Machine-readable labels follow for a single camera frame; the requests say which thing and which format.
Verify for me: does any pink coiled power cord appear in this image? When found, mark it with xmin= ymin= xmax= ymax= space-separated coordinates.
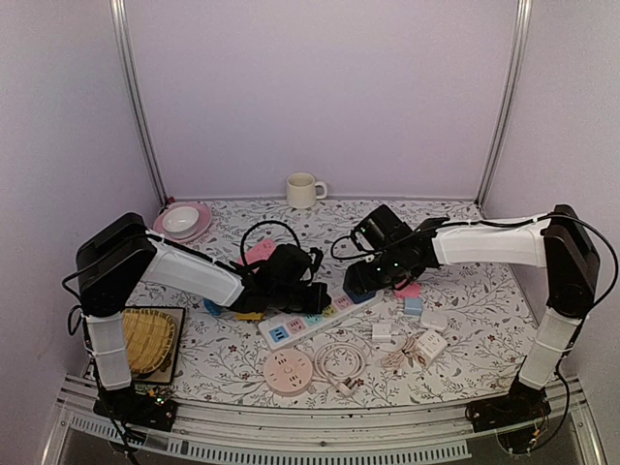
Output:
xmin=313 ymin=342 xmax=373 ymax=397

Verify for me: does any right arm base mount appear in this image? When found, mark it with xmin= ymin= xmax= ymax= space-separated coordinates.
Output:
xmin=465 ymin=383 xmax=551 ymax=432

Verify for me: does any white delixi socket adapter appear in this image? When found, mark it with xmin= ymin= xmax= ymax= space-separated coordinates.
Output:
xmin=415 ymin=329 xmax=448 ymax=366

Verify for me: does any white charger plug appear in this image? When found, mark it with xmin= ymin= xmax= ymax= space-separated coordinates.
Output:
xmin=371 ymin=324 xmax=392 ymax=343

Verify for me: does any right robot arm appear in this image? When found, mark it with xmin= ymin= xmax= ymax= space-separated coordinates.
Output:
xmin=344 ymin=204 xmax=601 ymax=422

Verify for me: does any pink triangular power strip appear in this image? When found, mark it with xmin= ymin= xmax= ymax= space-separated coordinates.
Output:
xmin=237 ymin=239 xmax=276 ymax=265

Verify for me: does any left aluminium frame post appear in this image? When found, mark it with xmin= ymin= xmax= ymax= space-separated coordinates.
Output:
xmin=109 ymin=0 xmax=169 ymax=208

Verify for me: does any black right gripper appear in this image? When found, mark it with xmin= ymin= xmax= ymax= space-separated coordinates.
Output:
xmin=349 ymin=247 xmax=407 ymax=295

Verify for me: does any cream ceramic mug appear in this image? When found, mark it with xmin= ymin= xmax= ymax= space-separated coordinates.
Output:
xmin=286 ymin=172 xmax=328 ymax=209

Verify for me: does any yellow cube socket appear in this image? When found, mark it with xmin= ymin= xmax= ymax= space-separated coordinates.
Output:
xmin=235 ymin=312 xmax=264 ymax=322

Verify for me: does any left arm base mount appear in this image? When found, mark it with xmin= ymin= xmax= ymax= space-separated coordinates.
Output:
xmin=93 ymin=383 xmax=178 ymax=432

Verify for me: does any white long power strip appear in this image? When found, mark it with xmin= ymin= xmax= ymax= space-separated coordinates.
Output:
xmin=258 ymin=291 xmax=384 ymax=351

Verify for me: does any cyan cube socket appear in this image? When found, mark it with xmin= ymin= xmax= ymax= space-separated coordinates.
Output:
xmin=203 ymin=299 xmax=223 ymax=317

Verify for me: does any aluminium frame post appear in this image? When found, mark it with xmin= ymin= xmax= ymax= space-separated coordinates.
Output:
xmin=475 ymin=0 xmax=533 ymax=211
xmin=109 ymin=0 xmax=169 ymax=208

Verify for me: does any pink plate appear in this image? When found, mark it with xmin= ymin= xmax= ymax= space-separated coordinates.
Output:
xmin=152 ymin=202 xmax=212 ymax=244

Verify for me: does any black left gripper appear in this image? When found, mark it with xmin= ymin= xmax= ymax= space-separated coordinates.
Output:
xmin=271 ymin=285 xmax=330 ymax=318

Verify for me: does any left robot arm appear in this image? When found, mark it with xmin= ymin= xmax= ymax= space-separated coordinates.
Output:
xmin=76 ymin=212 xmax=331 ymax=420

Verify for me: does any light blue charger plug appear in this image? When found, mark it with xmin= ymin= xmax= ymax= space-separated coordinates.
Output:
xmin=403 ymin=296 xmax=423 ymax=316

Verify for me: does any white square adapter plug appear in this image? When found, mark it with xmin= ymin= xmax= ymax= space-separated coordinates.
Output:
xmin=419 ymin=310 xmax=449 ymax=332

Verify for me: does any woven bamboo basket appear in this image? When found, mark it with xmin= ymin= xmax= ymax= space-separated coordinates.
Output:
xmin=123 ymin=308 xmax=175 ymax=375

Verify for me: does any right aluminium frame post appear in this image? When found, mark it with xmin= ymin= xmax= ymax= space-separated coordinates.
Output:
xmin=475 ymin=0 xmax=533 ymax=211

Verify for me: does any thin pink charging cable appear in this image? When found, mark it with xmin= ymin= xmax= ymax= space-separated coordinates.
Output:
xmin=376 ymin=336 xmax=430 ymax=374

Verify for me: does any white bowl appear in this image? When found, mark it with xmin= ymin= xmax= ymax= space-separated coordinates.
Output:
xmin=162 ymin=206 xmax=200 ymax=238

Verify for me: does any dark blue cube socket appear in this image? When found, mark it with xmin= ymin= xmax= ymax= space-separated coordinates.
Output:
xmin=345 ymin=291 xmax=377 ymax=304

